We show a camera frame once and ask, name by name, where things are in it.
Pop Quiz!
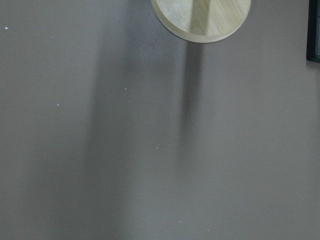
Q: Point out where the black tray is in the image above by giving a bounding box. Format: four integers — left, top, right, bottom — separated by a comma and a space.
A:
306, 0, 320, 63

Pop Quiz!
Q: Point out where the wooden cup tree stand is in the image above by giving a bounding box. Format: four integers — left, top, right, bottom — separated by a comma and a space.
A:
151, 0, 252, 43

